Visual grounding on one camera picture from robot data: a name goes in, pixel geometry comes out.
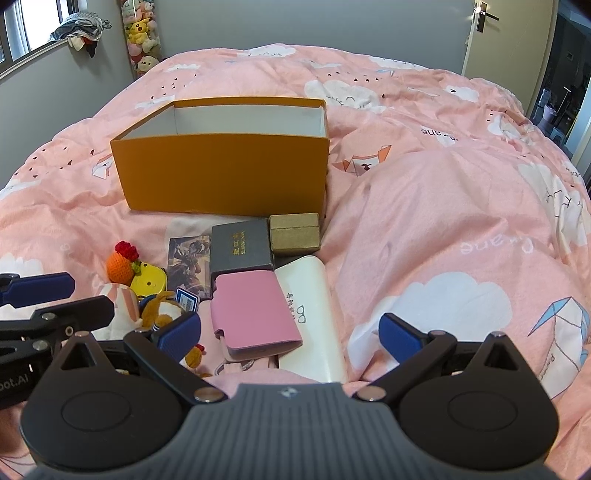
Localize white glasses case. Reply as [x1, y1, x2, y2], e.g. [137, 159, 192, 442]
[274, 255, 348, 384]

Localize clothes on windowsill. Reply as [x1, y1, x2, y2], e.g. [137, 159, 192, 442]
[49, 11, 112, 59]

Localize pink leather case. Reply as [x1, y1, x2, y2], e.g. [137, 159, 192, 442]
[211, 270, 304, 361]

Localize brown plush toy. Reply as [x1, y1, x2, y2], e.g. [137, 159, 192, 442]
[138, 290, 184, 329]

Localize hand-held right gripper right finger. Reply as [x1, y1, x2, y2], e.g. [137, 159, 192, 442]
[353, 313, 541, 403]

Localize pink printed blanket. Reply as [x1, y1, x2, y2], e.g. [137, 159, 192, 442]
[0, 43, 591, 480]

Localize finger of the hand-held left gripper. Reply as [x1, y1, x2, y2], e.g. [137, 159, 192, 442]
[0, 272, 76, 309]
[0, 296, 116, 365]

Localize photo card box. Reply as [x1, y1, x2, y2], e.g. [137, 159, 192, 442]
[167, 234, 214, 299]

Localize orange crocheted toy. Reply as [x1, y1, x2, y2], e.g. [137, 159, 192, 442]
[106, 240, 142, 284]

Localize dark grey box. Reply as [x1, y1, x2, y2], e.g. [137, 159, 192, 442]
[211, 219, 276, 288]

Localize stack of plush toys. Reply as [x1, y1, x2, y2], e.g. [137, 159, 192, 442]
[122, 0, 163, 77]

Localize blue framed card tag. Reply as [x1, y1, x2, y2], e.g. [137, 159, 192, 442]
[175, 287, 201, 315]

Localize orange cardboard box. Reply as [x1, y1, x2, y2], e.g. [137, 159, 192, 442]
[110, 96, 331, 218]

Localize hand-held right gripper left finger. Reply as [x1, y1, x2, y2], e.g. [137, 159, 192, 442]
[42, 311, 229, 404]

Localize window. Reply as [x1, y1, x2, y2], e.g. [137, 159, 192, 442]
[0, 0, 89, 80]

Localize yellow round toy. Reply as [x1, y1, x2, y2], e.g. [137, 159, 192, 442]
[130, 261, 167, 296]

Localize metal door handle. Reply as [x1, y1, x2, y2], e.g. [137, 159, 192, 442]
[474, 1, 500, 33]

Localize white and pink plush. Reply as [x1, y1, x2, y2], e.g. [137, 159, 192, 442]
[94, 282, 142, 331]

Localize small gold cardboard box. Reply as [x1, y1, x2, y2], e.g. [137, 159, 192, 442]
[269, 213, 321, 257]

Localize cream door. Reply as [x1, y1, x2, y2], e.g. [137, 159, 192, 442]
[461, 0, 560, 80]

